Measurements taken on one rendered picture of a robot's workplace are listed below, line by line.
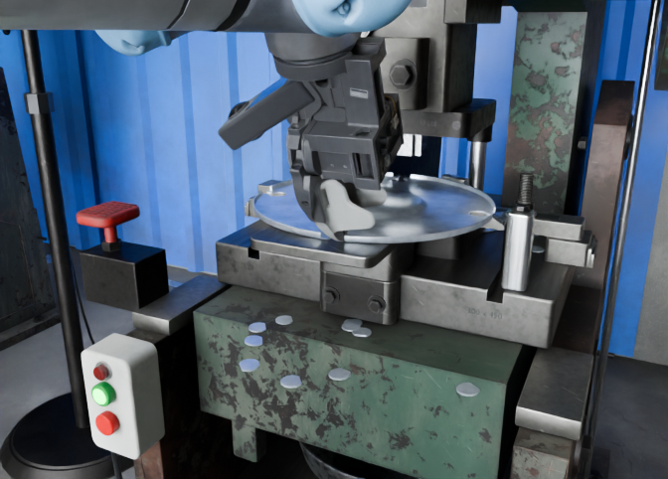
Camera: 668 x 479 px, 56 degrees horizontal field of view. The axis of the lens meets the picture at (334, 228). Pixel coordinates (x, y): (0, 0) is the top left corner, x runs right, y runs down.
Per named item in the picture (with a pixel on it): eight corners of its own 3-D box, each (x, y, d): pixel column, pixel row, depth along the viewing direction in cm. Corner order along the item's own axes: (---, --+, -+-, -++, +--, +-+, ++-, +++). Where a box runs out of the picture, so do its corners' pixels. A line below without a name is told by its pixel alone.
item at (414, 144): (418, 157, 83) (419, 129, 82) (385, 154, 85) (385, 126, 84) (425, 153, 86) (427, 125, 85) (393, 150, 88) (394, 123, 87)
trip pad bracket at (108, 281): (149, 392, 85) (134, 255, 79) (94, 376, 89) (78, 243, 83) (178, 371, 90) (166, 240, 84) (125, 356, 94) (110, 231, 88)
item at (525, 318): (550, 351, 70) (556, 301, 68) (215, 282, 89) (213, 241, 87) (578, 262, 96) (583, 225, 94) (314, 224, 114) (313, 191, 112)
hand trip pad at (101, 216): (111, 274, 81) (104, 218, 78) (78, 267, 83) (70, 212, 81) (149, 257, 87) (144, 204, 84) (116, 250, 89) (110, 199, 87)
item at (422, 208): (506, 187, 85) (506, 181, 85) (476, 258, 60) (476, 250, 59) (307, 170, 95) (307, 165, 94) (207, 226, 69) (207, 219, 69)
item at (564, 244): (592, 268, 77) (603, 187, 74) (457, 247, 84) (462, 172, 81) (596, 252, 82) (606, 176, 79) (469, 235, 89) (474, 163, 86)
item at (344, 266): (369, 380, 63) (371, 253, 59) (250, 350, 69) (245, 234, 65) (440, 289, 85) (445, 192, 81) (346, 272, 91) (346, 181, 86)
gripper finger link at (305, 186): (319, 234, 58) (300, 155, 52) (304, 232, 58) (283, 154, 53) (338, 201, 61) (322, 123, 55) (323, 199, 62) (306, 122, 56)
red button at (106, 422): (113, 439, 74) (110, 418, 73) (95, 432, 75) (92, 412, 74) (120, 433, 75) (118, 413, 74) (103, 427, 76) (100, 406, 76)
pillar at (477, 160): (479, 212, 90) (487, 112, 86) (464, 210, 91) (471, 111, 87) (483, 208, 92) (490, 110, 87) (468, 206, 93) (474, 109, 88)
